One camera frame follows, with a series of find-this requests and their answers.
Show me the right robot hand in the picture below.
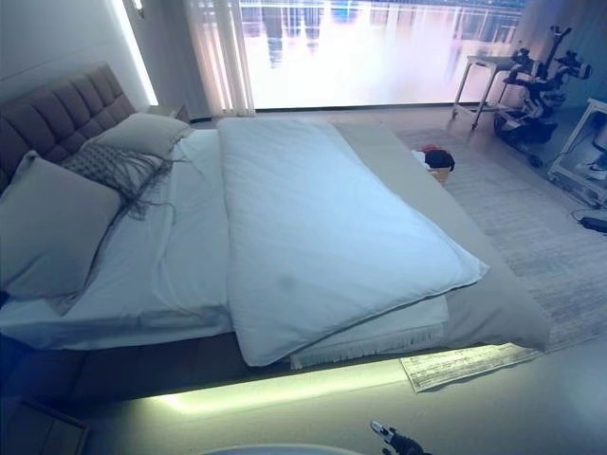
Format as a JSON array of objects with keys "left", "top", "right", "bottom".
[{"left": 369, "top": 419, "right": 423, "bottom": 455}]

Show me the white wheeled cart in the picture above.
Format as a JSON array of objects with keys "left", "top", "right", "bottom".
[{"left": 547, "top": 97, "right": 607, "bottom": 209}]

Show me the white sheer curtain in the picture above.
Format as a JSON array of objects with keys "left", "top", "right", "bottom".
[{"left": 182, "top": 0, "right": 257, "bottom": 118}]

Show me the vertical wall light strip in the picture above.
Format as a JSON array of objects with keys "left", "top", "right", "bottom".
[{"left": 111, "top": 0, "right": 160, "bottom": 108}]

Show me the tufted grey headboard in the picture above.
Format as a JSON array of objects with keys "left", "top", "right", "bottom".
[{"left": 0, "top": 60, "right": 138, "bottom": 191}]

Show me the black wheeled robot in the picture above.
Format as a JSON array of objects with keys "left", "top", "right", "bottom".
[{"left": 492, "top": 26, "right": 594, "bottom": 167}]

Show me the large grey pillow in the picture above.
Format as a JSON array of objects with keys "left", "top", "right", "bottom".
[{"left": 0, "top": 150, "right": 123, "bottom": 317}]

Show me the white duvet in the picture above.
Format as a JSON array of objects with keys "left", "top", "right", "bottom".
[{"left": 216, "top": 116, "right": 490, "bottom": 369}]

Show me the white bed sheet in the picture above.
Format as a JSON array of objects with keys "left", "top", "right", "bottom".
[{"left": 0, "top": 127, "right": 233, "bottom": 352}]

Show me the small beige bedside table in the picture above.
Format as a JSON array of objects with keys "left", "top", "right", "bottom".
[{"left": 146, "top": 102, "right": 191, "bottom": 125}]

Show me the metal frame table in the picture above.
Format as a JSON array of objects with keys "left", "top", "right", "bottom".
[{"left": 452, "top": 54, "right": 518, "bottom": 132}]

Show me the wooden nightstand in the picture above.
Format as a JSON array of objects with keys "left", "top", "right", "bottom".
[{"left": 0, "top": 397, "right": 91, "bottom": 455}]

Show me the beige pillow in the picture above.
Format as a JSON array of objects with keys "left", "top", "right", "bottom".
[{"left": 87, "top": 112, "right": 195, "bottom": 160}]

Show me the grey bedspread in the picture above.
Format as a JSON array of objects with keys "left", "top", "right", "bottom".
[{"left": 329, "top": 118, "right": 551, "bottom": 355}]

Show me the brown padded bed frame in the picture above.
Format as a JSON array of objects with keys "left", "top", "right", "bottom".
[{"left": 0, "top": 331, "right": 404, "bottom": 418}]

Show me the grey knitted fringed cushion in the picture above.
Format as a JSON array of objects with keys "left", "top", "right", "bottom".
[{"left": 61, "top": 141, "right": 208, "bottom": 222}]

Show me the black garment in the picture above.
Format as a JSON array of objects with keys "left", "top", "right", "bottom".
[{"left": 424, "top": 149, "right": 456, "bottom": 172}]

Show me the grey patterned rug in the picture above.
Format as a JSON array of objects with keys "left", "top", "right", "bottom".
[{"left": 393, "top": 127, "right": 607, "bottom": 394}]

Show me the white fringed blanket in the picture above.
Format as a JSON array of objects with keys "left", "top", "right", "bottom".
[{"left": 288, "top": 296, "right": 451, "bottom": 371}]

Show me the large cityscape window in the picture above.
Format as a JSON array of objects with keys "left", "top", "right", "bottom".
[{"left": 239, "top": 0, "right": 527, "bottom": 108}]

